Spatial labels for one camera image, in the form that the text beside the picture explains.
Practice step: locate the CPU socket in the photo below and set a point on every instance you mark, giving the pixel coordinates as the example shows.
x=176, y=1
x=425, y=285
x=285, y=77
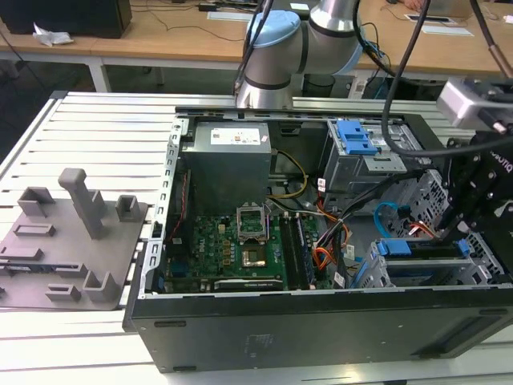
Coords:
x=254, y=258

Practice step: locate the crumpled white paper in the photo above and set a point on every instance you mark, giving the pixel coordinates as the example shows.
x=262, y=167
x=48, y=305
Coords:
x=52, y=37

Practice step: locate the blue drive cage latch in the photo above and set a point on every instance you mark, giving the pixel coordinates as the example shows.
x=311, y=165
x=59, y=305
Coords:
x=356, y=138

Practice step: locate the grey parts rack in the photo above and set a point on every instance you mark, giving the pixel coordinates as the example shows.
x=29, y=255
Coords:
x=60, y=272

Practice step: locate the black open PC case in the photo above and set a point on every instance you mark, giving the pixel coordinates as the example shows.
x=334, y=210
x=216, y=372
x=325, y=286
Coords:
x=280, y=337

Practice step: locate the black box on desk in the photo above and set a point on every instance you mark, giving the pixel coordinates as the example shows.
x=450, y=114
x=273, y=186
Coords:
x=64, y=16

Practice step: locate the black RAM stick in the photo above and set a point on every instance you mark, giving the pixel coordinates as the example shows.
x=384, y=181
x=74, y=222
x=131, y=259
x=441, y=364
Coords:
x=305, y=252

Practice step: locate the green motherboard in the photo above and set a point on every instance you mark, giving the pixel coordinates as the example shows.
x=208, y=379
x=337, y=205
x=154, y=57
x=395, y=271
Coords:
x=212, y=244

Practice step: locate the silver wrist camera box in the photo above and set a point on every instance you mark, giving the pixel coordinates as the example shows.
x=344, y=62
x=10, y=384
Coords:
x=461, y=102

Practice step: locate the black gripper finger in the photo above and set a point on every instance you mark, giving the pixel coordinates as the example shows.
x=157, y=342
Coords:
x=479, y=214
x=461, y=176

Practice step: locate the white paper sheet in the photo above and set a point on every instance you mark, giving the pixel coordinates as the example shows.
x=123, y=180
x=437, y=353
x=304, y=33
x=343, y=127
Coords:
x=226, y=16
x=445, y=30

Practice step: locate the metal drive cage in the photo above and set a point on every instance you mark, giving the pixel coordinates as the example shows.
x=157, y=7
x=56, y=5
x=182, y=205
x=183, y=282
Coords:
x=348, y=172

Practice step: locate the black graphics card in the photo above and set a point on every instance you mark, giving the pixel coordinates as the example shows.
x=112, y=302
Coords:
x=248, y=284

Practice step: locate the wooden desk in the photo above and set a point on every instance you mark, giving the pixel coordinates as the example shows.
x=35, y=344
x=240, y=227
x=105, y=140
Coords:
x=180, y=44

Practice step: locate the metal disk bay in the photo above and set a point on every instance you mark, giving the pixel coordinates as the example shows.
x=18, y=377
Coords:
x=425, y=270

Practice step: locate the grey power supply unit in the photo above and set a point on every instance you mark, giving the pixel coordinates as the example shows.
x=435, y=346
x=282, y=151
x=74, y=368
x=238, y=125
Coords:
x=230, y=172

